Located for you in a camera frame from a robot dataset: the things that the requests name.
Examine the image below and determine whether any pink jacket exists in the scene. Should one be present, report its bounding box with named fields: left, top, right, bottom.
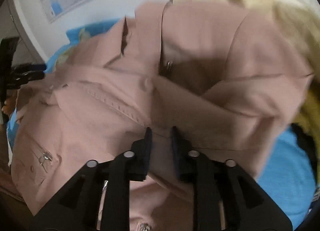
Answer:
left=10, top=0, right=315, bottom=231

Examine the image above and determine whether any blue floral bed sheet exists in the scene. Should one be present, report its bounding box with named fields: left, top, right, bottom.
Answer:
left=6, top=19, right=318, bottom=230

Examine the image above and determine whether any black garment under pile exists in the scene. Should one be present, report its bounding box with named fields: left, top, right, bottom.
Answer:
left=291, top=123, right=318, bottom=178

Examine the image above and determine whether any cream yellow garment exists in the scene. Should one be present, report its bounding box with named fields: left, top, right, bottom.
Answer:
left=170, top=0, right=320, bottom=131

